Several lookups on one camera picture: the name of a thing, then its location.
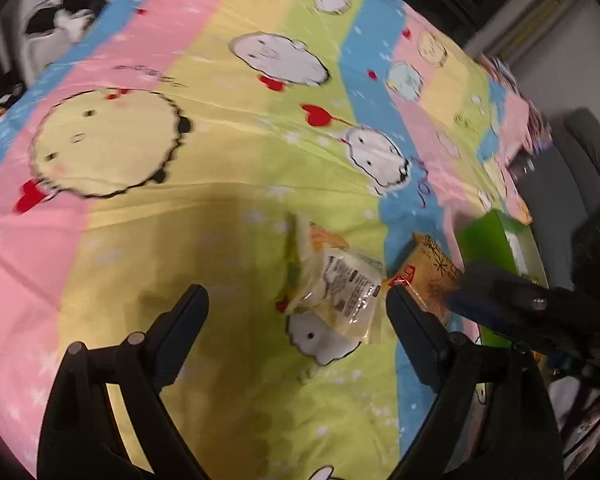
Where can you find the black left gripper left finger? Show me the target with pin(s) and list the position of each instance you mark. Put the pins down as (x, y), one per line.
(147, 362)

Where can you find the colourful cartoon striped bedsheet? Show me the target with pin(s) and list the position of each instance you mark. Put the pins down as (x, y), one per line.
(175, 144)

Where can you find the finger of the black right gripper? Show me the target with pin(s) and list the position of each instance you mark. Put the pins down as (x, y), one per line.
(502, 301)

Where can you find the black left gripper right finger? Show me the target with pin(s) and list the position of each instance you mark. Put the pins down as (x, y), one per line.
(517, 437)

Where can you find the green white cardboard box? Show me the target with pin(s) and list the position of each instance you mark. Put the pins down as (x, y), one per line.
(507, 244)

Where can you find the black white clothes pile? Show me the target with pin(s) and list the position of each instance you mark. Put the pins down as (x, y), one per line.
(72, 17)

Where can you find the clear yellow-green snack packet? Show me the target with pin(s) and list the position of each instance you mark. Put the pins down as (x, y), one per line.
(332, 279)

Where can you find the yellow rice cracker bag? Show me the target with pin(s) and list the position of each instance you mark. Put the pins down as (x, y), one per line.
(428, 275)

